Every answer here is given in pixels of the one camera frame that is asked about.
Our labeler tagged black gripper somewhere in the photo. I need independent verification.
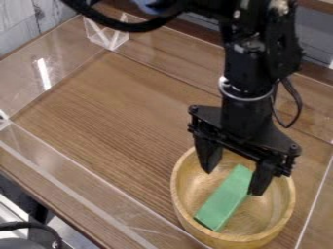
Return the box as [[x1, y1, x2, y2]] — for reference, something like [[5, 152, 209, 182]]
[[189, 77, 303, 196]]

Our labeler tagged brown wooden bowl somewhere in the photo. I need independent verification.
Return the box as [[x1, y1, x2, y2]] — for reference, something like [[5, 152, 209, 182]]
[[170, 149, 296, 249]]

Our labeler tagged clear acrylic tray wall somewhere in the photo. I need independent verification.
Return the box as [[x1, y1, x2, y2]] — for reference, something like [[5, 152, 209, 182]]
[[0, 18, 333, 249]]

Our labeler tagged black cable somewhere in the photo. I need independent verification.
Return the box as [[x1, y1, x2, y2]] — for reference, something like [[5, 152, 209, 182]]
[[0, 221, 65, 249]]

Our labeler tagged black metal table mount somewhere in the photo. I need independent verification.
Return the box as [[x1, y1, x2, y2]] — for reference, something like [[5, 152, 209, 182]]
[[0, 174, 74, 249]]

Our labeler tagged green rectangular block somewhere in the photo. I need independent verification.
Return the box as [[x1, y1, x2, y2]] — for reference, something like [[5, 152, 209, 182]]
[[194, 164, 253, 232]]

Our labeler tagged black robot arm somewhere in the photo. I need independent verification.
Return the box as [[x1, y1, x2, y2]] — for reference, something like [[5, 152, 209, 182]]
[[62, 0, 304, 196]]

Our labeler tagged clear acrylic corner bracket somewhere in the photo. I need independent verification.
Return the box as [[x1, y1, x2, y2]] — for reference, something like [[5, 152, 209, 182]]
[[83, 18, 129, 51]]

